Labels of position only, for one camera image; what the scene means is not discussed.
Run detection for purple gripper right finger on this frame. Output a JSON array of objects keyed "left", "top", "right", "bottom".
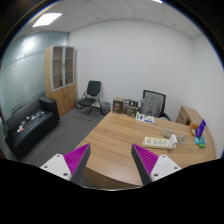
[{"left": 131, "top": 144, "right": 180, "bottom": 185}]

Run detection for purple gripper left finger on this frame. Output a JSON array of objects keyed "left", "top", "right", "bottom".
[{"left": 41, "top": 144, "right": 91, "bottom": 185}]

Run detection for white charger plug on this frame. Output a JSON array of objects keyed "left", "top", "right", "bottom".
[{"left": 168, "top": 134, "right": 177, "bottom": 149}]

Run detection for white power strip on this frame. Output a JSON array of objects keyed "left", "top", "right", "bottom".
[{"left": 143, "top": 137, "right": 170, "bottom": 149}]

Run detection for wooden office desk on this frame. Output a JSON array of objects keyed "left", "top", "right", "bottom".
[{"left": 75, "top": 110, "right": 218, "bottom": 191}]

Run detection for green small box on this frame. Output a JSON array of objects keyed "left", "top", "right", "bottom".
[{"left": 194, "top": 137, "right": 206, "bottom": 148}]

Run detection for black leather sofa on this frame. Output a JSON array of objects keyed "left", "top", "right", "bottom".
[{"left": 4, "top": 97, "right": 60, "bottom": 160}]

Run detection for purple standing card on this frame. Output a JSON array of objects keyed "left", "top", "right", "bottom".
[{"left": 195, "top": 119, "right": 206, "bottom": 137}]

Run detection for brown cardboard box right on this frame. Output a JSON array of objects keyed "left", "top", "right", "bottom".
[{"left": 122, "top": 98, "right": 138, "bottom": 117}]

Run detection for brown cardboard box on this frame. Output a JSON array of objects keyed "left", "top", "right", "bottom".
[
  {"left": 122, "top": 98, "right": 138, "bottom": 117},
  {"left": 112, "top": 97, "right": 124, "bottom": 114}
]

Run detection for clutter items on sofa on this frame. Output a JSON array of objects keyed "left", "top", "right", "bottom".
[{"left": 13, "top": 111, "right": 44, "bottom": 136}]

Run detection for grey mesh office chair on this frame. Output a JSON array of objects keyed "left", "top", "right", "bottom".
[{"left": 139, "top": 90, "right": 170, "bottom": 120}]

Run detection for black mesh waste bin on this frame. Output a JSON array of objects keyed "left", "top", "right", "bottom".
[{"left": 100, "top": 102, "right": 110, "bottom": 115}]

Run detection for black folding chair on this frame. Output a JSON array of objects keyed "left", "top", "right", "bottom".
[{"left": 78, "top": 80, "right": 101, "bottom": 121}]

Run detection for brown cardboard box left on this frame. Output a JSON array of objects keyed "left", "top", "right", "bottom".
[{"left": 112, "top": 97, "right": 124, "bottom": 114}]

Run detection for wooden glass-door cabinet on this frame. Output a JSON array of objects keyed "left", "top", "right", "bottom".
[{"left": 44, "top": 46, "right": 76, "bottom": 116}]

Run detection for ceiling light panel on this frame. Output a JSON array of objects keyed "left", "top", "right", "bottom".
[{"left": 33, "top": 13, "right": 61, "bottom": 27}]

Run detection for white charger cable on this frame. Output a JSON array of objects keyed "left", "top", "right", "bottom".
[{"left": 160, "top": 128, "right": 190, "bottom": 147}]

